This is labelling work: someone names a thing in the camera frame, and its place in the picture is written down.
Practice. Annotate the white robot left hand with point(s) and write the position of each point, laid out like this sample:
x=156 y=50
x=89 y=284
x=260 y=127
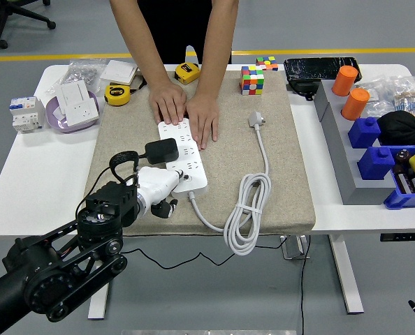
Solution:
x=156 y=185

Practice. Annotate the person's left hand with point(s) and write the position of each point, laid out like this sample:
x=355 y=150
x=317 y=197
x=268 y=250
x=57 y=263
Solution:
x=203 y=118

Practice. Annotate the person's right hand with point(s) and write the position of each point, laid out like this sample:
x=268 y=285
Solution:
x=167 y=103

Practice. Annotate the black power adapter plug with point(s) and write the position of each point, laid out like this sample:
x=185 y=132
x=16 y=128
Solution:
x=162 y=150

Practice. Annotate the white power strip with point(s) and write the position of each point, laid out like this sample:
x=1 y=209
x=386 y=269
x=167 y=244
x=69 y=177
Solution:
x=191 y=162

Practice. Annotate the person's left forearm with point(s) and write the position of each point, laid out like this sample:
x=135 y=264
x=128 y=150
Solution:
x=216 y=45

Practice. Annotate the person's right forearm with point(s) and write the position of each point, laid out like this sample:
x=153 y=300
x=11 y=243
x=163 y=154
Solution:
x=137 y=42

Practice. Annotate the square yellow tape measure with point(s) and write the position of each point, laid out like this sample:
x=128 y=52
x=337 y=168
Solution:
x=187 y=72

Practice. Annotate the round yellow tape measure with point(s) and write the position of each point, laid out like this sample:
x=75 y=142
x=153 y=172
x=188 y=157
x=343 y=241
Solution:
x=117 y=95

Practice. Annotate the large colourful puzzle cube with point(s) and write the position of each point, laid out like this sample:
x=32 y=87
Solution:
x=252 y=82

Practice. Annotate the grey-brown mat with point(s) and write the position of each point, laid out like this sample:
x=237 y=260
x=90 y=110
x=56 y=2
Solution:
x=228 y=195

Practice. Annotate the person's torso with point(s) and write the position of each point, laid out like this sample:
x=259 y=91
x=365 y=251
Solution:
x=183 y=28

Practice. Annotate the black table control panel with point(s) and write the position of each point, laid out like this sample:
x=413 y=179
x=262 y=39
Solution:
x=403 y=237

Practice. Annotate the white table leg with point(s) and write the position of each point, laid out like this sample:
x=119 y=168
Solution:
x=347 y=279
x=99 y=307

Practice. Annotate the small colourful puzzle cube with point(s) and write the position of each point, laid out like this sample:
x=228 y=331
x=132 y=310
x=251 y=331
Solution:
x=267 y=63

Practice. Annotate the clear bag of screws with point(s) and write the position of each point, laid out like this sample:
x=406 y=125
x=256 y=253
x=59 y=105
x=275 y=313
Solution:
x=81 y=71

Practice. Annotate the blue plastic bin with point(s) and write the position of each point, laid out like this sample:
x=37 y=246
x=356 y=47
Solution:
x=403 y=201

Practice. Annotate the black cracked tray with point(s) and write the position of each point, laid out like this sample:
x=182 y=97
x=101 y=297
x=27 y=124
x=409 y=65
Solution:
x=312 y=68

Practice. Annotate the grey stepped block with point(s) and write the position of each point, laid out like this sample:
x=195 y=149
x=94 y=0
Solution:
x=336 y=146

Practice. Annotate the white circuit breaker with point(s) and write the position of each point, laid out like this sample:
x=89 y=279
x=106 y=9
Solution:
x=26 y=115

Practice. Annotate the orange cylinder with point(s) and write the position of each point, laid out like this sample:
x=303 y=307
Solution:
x=343 y=82
x=354 y=104

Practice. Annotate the blue plastic block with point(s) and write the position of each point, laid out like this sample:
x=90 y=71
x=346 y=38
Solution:
x=375 y=164
x=363 y=132

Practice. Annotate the dark brown bottle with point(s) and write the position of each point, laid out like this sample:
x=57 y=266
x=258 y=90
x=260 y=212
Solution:
x=402 y=156

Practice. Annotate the clear plastic bag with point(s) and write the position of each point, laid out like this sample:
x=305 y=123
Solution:
x=377 y=97

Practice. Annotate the black office chair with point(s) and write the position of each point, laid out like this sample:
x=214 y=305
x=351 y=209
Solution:
x=1 y=21

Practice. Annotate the black cloth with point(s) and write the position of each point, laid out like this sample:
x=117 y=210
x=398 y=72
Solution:
x=403 y=127

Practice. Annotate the clear bag of resistors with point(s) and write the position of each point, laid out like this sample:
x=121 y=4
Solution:
x=410 y=97

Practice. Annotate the white switch panel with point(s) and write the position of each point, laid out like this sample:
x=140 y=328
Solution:
x=118 y=71

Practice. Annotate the white wall socket panel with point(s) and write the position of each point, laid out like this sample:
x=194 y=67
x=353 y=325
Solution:
x=83 y=111

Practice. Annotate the white blank wall plate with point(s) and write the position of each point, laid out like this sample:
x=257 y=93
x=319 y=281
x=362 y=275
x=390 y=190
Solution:
x=71 y=94

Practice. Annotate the metal bracket under table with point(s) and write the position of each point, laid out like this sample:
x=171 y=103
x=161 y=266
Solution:
x=291 y=249

